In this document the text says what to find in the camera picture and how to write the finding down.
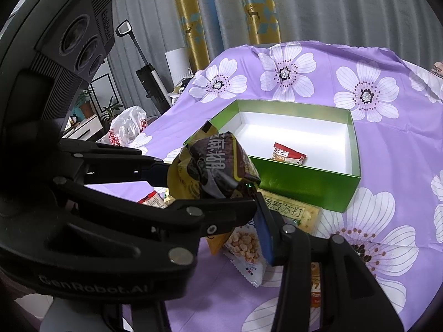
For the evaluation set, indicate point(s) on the white low cabinet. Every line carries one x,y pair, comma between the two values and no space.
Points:
84,128

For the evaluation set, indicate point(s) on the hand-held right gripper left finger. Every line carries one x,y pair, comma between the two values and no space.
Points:
138,320

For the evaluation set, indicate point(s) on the soda cracker packet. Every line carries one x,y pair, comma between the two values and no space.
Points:
294,214

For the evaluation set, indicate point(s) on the small red snack packet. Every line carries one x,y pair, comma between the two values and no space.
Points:
285,152
154,200

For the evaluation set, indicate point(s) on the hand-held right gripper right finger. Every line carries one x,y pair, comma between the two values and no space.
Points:
264,238

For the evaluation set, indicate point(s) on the green cardboard box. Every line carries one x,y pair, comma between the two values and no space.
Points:
304,186

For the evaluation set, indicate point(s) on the white red plastic bag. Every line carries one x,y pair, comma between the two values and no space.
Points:
128,124

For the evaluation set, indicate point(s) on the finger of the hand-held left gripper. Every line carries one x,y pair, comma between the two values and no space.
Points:
121,166
207,214

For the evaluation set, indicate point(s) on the pile of folded clothes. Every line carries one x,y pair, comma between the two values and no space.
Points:
437,69

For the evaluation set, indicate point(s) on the yellow rice cracker packet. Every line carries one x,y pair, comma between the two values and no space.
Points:
315,283

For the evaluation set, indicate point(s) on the white cylindrical appliance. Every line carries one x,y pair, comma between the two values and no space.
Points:
177,65

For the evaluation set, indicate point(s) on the purple floral bed sheet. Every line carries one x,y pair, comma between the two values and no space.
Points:
398,138

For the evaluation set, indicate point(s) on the potted plant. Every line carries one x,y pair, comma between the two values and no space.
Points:
84,105
110,110

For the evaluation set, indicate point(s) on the white peanut snack packet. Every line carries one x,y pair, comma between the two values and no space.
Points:
245,245

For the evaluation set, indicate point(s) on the upright vacuum cleaner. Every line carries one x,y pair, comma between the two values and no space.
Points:
152,83

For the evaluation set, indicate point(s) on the yellow patterned curtain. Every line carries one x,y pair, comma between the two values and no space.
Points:
188,17
259,7

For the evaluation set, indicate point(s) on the grey curtain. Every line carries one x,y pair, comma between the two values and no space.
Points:
328,7

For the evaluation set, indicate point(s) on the brown yellow snack packet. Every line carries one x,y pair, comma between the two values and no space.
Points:
214,159

